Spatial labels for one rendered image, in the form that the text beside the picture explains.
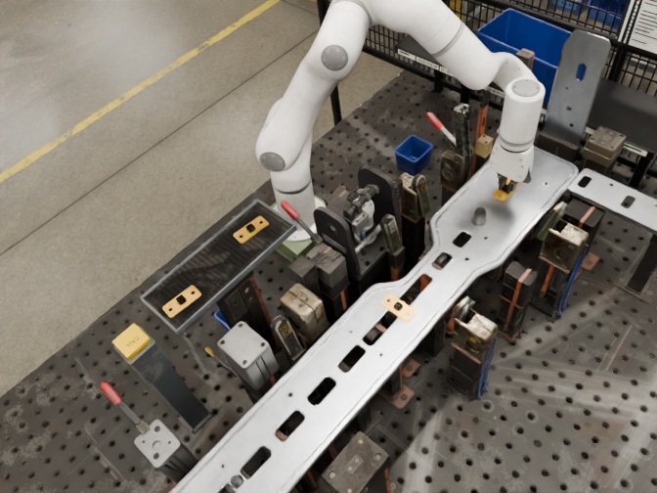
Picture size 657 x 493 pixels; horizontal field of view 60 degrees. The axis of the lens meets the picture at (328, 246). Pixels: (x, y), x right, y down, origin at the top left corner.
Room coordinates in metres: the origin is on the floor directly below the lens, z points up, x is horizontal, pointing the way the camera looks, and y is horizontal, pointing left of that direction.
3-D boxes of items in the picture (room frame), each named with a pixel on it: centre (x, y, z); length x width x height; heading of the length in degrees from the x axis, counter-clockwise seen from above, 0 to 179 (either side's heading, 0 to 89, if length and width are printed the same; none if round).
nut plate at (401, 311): (0.69, -0.14, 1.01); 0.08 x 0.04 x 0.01; 38
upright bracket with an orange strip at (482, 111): (1.16, -0.49, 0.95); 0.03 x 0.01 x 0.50; 128
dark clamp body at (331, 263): (0.82, 0.01, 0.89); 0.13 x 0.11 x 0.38; 38
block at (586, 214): (0.87, -0.68, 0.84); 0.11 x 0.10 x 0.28; 38
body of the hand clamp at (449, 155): (1.10, -0.40, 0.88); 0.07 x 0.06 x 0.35; 38
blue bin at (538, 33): (1.40, -0.72, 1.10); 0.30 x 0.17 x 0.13; 33
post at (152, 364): (0.65, 0.46, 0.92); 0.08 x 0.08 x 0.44; 38
